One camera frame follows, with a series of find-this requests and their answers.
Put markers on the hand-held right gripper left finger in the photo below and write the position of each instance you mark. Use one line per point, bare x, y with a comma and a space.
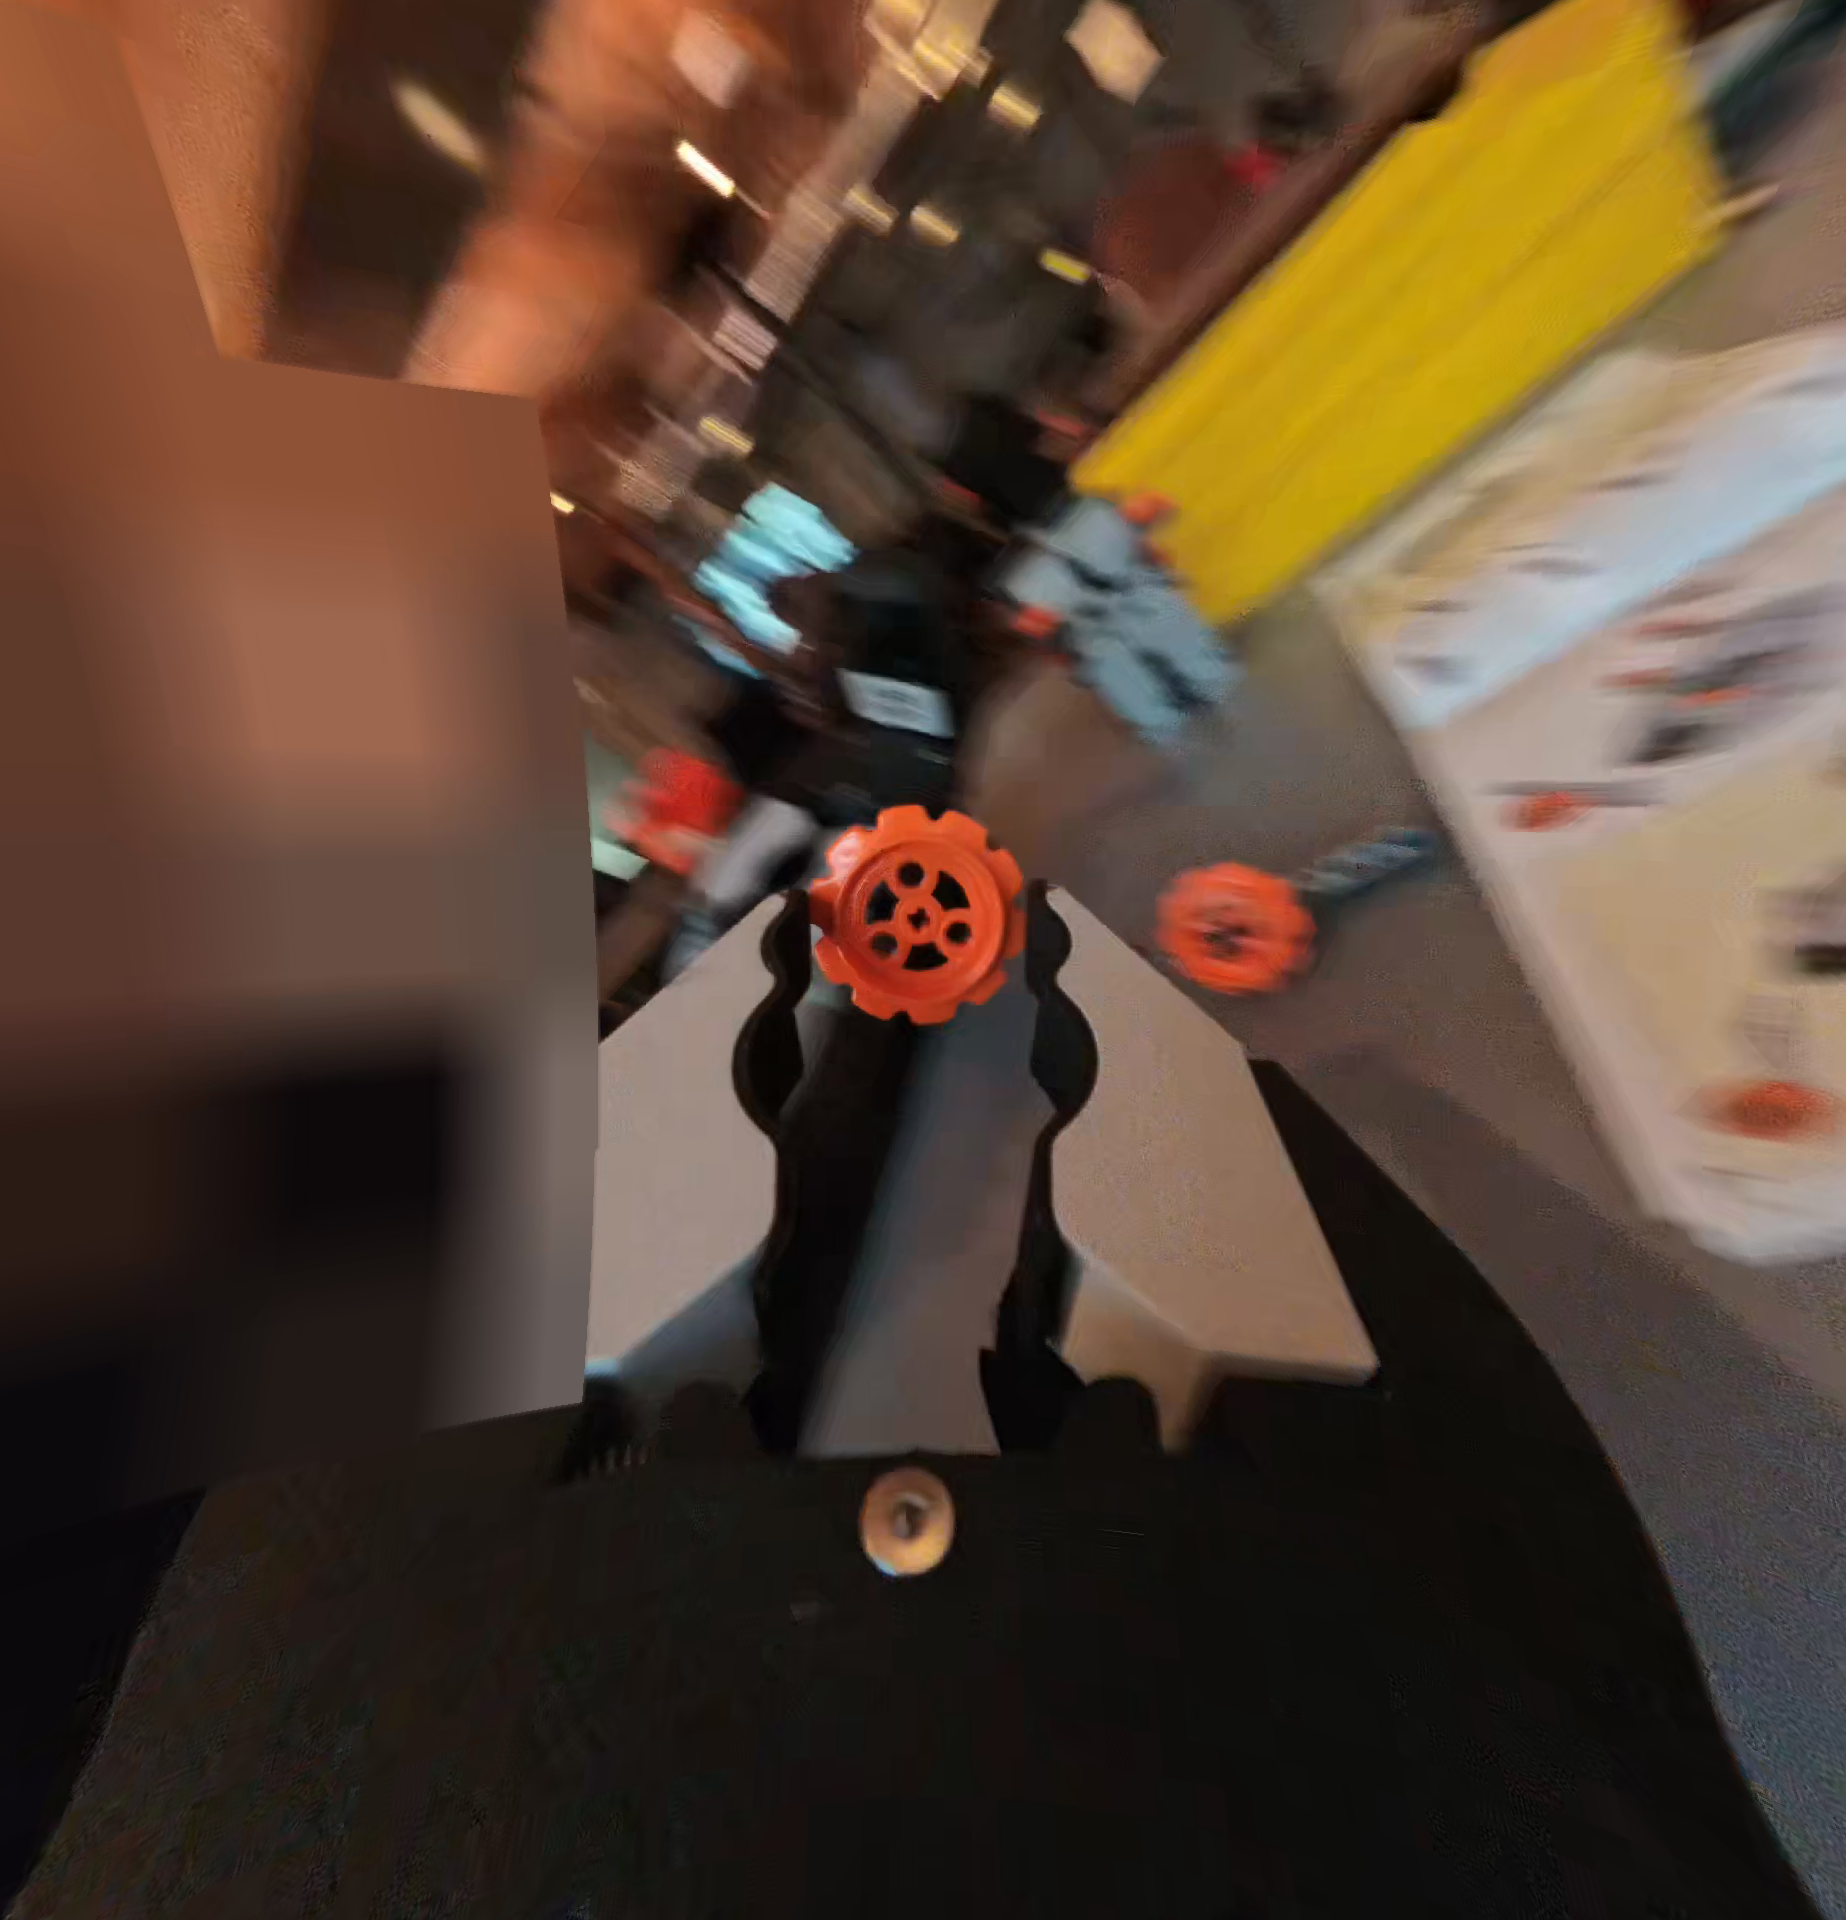
671, 1168

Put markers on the open instruction booklet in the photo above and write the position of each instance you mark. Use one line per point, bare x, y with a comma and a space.
1639, 784

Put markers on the yellow storage box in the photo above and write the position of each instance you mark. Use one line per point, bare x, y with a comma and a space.
1402, 302

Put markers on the grey beam with orange wheel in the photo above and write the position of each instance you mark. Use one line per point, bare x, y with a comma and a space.
1231, 929

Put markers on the orange toy gear wheel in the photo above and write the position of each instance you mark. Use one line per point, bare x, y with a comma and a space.
860, 960

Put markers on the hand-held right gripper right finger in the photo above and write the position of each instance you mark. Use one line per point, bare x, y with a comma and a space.
1179, 1168

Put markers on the grey brick toy model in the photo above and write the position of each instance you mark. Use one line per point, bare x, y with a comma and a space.
1133, 629

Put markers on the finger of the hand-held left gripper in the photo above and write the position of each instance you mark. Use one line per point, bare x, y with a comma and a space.
748, 859

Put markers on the cyan lit screen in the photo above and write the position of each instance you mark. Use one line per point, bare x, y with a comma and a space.
769, 563

